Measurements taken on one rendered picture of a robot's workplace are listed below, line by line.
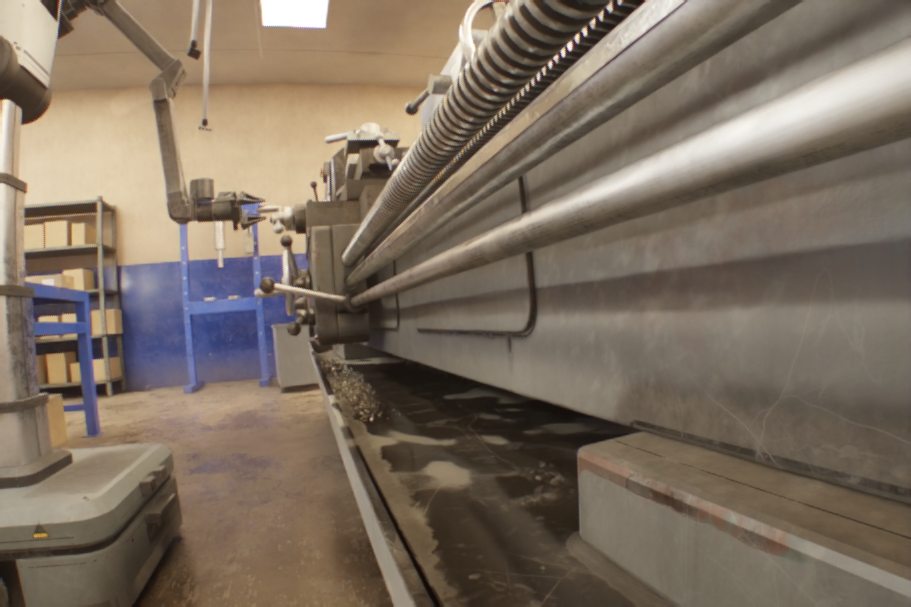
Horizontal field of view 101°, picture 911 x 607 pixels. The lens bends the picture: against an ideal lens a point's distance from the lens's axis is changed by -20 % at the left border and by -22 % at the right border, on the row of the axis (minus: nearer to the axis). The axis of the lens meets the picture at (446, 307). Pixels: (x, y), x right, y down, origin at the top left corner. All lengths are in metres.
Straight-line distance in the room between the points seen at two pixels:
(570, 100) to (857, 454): 0.19
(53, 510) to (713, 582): 1.03
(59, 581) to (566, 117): 1.09
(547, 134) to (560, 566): 0.24
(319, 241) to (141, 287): 4.52
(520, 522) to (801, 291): 0.24
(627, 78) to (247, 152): 5.55
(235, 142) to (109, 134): 1.44
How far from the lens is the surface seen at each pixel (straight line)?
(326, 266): 1.18
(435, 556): 0.33
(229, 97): 5.98
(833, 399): 0.24
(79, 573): 1.09
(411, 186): 0.51
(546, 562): 0.31
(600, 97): 0.21
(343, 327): 1.17
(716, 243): 0.27
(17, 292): 1.31
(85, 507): 1.06
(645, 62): 0.19
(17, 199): 1.38
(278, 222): 1.37
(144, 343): 5.59
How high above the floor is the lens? 0.56
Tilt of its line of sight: 1 degrees up
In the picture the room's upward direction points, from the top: 5 degrees counter-clockwise
